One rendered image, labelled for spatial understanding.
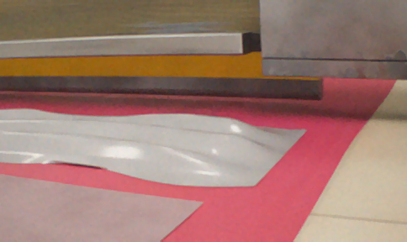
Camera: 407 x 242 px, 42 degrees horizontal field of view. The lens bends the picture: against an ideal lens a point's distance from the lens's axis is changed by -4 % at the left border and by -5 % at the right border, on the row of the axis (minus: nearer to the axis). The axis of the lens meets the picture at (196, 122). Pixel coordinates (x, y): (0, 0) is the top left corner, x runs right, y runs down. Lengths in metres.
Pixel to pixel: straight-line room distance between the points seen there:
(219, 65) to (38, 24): 0.11
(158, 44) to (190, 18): 0.02
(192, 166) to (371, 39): 0.09
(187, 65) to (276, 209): 0.14
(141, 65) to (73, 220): 0.15
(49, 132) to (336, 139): 0.12
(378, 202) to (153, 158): 0.08
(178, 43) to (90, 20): 0.06
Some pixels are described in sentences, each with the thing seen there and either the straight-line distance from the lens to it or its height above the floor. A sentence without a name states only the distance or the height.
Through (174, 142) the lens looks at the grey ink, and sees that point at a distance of 0.21.
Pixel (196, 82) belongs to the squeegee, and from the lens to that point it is 0.29.
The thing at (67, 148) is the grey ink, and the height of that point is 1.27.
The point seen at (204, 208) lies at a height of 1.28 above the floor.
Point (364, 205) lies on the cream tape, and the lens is 0.16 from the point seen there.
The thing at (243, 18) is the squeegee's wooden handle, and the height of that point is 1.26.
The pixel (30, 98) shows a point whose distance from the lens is 0.37.
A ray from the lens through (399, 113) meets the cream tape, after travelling 0.27.
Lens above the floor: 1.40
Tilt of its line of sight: 42 degrees down
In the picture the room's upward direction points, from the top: 22 degrees counter-clockwise
